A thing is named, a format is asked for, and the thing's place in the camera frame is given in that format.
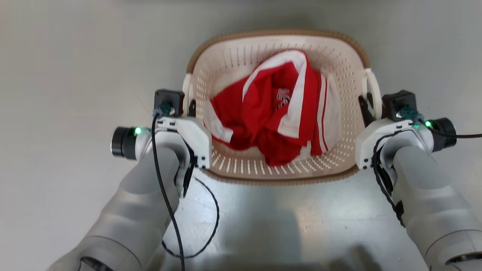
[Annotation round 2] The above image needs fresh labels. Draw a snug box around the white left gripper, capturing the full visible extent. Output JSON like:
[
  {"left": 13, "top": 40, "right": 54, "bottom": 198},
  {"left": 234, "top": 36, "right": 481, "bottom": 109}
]
[{"left": 154, "top": 99, "right": 212, "bottom": 170}]

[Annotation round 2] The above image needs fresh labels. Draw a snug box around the beige plastic laundry basket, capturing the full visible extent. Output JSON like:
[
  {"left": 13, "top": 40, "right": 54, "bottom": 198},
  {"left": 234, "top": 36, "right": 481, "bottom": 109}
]
[{"left": 182, "top": 29, "right": 383, "bottom": 186}]

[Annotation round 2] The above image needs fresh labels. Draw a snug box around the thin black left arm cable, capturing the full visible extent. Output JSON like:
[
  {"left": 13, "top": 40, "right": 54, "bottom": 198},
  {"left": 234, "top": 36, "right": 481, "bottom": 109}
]
[{"left": 151, "top": 108, "right": 186, "bottom": 271}]

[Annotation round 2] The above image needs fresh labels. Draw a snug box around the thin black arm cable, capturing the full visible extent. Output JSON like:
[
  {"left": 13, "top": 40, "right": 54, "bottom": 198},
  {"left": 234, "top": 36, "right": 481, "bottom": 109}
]
[
  {"left": 414, "top": 115, "right": 482, "bottom": 139},
  {"left": 151, "top": 108, "right": 186, "bottom": 271}
]

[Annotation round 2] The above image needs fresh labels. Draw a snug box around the looped black arm cable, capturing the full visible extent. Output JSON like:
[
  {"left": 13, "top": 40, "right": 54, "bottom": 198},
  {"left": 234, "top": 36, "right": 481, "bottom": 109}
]
[
  {"left": 161, "top": 176, "right": 220, "bottom": 259},
  {"left": 372, "top": 130, "right": 406, "bottom": 228}
]

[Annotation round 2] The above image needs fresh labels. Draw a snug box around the looped black left arm cable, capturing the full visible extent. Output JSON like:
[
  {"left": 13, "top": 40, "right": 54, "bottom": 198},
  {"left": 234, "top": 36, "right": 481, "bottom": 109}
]
[{"left": 161, "top": 176, "right": 220, "bottom": 259}]

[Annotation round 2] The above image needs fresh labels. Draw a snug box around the looped black right arm cable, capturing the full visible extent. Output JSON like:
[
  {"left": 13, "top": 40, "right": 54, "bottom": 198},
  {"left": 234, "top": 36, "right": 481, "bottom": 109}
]
[{"left": 372, "top": 130, "right": 406, "bottom": 228}]

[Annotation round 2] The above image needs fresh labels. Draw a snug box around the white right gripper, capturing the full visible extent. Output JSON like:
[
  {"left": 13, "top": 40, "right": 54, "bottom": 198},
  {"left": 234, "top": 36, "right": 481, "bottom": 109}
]
[{"left": 355, "top": 93, "right": 419, "bottom": 170}]

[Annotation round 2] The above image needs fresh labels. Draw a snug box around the red and white garment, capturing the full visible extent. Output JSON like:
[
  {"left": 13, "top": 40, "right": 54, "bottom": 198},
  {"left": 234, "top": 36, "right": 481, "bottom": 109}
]
[{"left": 203, "top": 50, "right": 343, "bottom": 167}]

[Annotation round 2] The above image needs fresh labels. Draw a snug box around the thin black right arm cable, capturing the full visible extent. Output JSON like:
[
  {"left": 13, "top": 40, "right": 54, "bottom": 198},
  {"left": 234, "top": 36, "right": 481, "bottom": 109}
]
[{"left": 414, "top": 115, "right": 482, "bottom": 139}]

